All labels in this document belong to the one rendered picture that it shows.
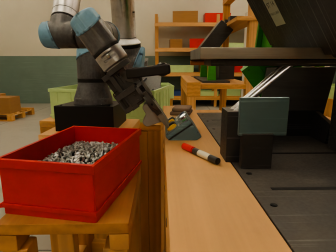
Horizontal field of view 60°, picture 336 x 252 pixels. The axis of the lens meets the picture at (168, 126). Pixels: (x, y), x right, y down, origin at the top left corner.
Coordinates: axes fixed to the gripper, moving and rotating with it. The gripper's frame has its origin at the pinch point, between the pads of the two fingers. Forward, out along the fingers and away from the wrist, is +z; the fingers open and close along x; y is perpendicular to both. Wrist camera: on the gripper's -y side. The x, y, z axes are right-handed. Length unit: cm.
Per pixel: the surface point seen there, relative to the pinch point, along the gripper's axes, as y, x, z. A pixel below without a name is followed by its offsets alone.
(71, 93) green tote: 43, -84, -29
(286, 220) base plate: -9.5, 43.0, 12.2
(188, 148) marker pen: -1.7, 13.3, 5.5
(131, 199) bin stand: 15.4, 16.5, 7.0
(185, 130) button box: -2.9, 2.1, 4.1
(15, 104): 270, -491, -110
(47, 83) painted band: 272, -714, -142
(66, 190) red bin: 21.3, 25.2, -4.9
